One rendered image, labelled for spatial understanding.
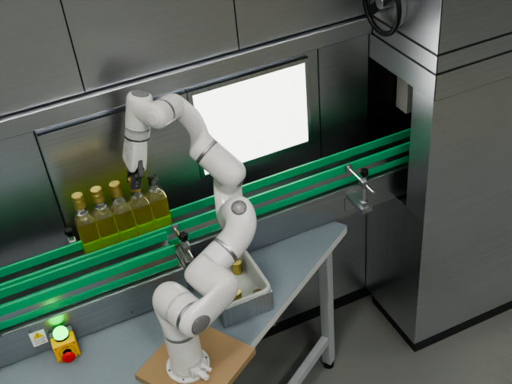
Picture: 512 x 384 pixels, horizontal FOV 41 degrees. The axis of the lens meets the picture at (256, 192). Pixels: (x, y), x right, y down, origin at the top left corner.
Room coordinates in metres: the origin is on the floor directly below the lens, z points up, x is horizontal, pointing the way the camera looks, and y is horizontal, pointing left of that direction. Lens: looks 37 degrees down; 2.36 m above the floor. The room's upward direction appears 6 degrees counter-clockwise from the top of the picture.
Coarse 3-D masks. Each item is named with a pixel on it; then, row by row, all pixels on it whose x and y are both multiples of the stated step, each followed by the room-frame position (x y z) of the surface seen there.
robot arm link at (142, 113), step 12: (132, 96) 1.72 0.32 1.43; (144, 96) 1.73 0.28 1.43; (132, 108) 1.71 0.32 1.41; (144, 108) 1.68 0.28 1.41; (156, 108) 1.66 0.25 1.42; (168, 108) 1.68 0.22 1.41; (132, 120) 1.70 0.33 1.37; (144, 120) 1.68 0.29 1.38; (156, 120) 1.65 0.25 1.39; (168, 120) 1.66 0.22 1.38
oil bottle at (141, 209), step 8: (136, 200) 1.70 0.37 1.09; (144, 200) 1.70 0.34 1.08; (136, 208) 1.69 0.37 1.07; (144, 208) 1.69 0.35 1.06; (136, 216) 1.68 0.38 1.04; (144, 216) 1.69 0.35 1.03; (136, 224) 1.68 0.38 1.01; (144, 224) 1.69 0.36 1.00; (152, 224) 1.70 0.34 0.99; (144, 232) 1.69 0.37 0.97
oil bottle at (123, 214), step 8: (112, 208) 1.68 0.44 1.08; (120, 208) 1.67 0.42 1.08; (128, 208) 1.68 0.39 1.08; (120, 216) 1.67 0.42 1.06; (128, 216) 1.68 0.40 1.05; (120, 224) 1.67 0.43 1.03; (128, 224) 1.67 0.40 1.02; (120, 232) 1.66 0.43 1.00; (128, 232) 1.67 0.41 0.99; (136, 232) 1.68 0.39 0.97; (120, 240) 1.67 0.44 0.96
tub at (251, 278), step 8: (248, 256) 1.66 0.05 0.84; (248, 264) 1.65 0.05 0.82; (256, 264) 1.62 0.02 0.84; (248, 272) 1.65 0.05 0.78; (256, 272) 1.60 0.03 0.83; (240, 280) 1.63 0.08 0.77; (248, 280) 1.62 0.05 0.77; (256, 280) 1.59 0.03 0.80; (264, 280) 1.54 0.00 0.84; (240, 288) 1.59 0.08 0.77; (248, 288) 1.59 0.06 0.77; (256, 288) 1.59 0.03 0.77; (264, 288) 1.54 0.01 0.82; (248, 296) 1.48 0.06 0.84; (256, 296) 1.49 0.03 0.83; (232, 304) 1.46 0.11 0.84
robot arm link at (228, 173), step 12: (216, 144) 1.61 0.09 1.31; (204, 156) 1.59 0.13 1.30; (216, 156) 1.58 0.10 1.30; (228, 156) 1.59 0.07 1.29; (204, 168) 1.59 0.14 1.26; (216, 168) 1.56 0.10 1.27; (228, 168) 1.56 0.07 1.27; (240, 168) 1.56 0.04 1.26; (216, 180) 1.57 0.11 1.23; (228, 180) 1.54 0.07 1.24; (240, 180) 1.55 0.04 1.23; (216, 192) 1.60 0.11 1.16; (228, 192) 1.59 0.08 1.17; (240, 192) 1.61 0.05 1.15; (216, 204) 1.58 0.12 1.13; (216, 216) 1.55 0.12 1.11
